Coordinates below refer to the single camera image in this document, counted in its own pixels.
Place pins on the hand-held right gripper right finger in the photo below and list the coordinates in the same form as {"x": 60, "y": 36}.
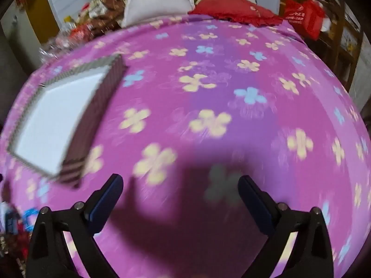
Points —
{"x": 254, "y": 207}

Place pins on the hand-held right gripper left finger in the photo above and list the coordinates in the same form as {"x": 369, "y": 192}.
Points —
{"x": 104, "y": 205}

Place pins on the striped cardboard tray box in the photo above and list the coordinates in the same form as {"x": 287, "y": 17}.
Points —
{"x": 58, "y": 115}

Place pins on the pile of clear plastic wrapping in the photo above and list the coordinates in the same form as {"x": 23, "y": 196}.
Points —
{"x": 69, "y": 39}

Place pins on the wooden chair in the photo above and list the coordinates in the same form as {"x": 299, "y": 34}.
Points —
{"x": 337, "y": 43}

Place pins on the red shopping bag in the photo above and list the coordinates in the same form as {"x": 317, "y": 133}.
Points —
{"x": 301, "y": 17}

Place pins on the brown patterned quilt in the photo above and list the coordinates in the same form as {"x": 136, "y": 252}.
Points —
{"x": 107, "y": 8}

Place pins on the brown wooden door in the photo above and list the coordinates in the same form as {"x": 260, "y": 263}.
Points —
{"x": 43, "y": 17}

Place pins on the red ruffled pillow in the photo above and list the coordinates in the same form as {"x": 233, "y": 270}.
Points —
{"x": 232, "y": 7}

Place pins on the grey white pillow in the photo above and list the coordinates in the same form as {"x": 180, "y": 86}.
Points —
{"x": 156, "y": 3}

